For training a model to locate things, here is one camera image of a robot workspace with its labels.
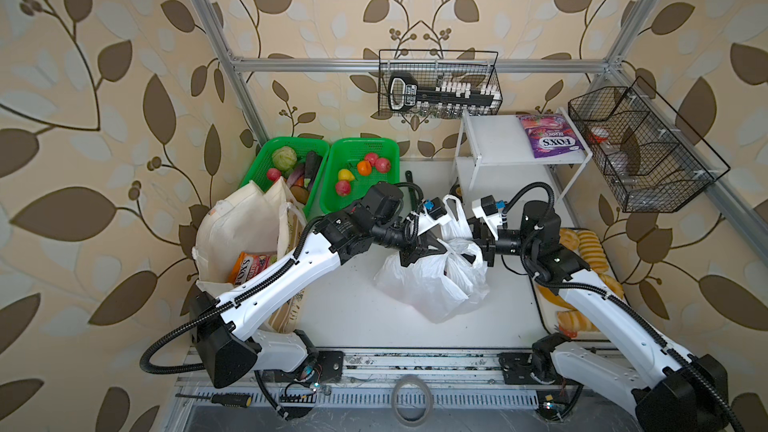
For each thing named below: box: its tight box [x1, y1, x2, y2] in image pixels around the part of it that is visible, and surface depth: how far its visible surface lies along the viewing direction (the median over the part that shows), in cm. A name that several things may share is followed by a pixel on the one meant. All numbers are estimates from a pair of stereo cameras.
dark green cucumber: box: [304, 150, 322, 190], surface depth 113 cm
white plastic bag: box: [374, 194, 490, 324], surface depth 65 cm
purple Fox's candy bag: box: [517, 114, 585, 159], surface depth 80 cm
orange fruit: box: [357, 160, 372, 176], surface depth 114 cm
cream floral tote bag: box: [192, 178, 308, 334], surface depth 79 cm
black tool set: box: [387, 72, 502, 112], surface depth 84 cm
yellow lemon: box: [338, 169, 355, 181], surface depth 114 cm
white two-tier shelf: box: [454, 107, 593, 205], surface depth 79 cm
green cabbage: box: [272, 146, 297, 170], surface depth 114 cm
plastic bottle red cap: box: [588, 126, 631, 178], surface depth 82 cm
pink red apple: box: [375, 157, 391, 174], surface depth 115 cm
